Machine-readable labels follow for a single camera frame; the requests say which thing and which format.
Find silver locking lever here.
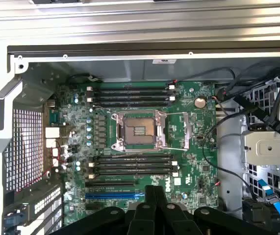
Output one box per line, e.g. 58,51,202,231
116,152,155,158
92,104,113,114

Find green motherboard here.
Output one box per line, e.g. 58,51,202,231
43,80,220,227

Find blue expansion slot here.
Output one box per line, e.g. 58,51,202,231
85,192,145,200

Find silver coin battery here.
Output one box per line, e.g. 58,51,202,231
194,95,208,110

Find silver metal disk bay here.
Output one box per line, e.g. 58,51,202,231
240,80,280,221

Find short black expansion slot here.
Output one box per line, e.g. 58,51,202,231
85,204,102,212

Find CPU socket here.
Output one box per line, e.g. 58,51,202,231
110,110,167,150

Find long black expansion slot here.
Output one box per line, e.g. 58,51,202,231
85,180,136,188

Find thin red wire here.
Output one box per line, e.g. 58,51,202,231
17,141,68,193

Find silver socket cover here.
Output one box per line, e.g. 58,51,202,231
165,111,197,151

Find black disk power wire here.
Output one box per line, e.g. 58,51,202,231
232,61,280,137

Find open PC case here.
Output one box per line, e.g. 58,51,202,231
0,44,280,235

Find RAM slot white latches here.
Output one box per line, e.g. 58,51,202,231
87,84,177,92
87,95,177,102
88,170,180,179
88,159,179,167

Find tall black wire loop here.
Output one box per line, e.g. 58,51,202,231
176,66,241,98

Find long black wire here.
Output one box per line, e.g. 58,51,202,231
201,114,256,199

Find RAM slot black latches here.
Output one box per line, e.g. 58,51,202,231
90,154,175,161
90,100,174,108
90,165,177,172
87,90,176,97

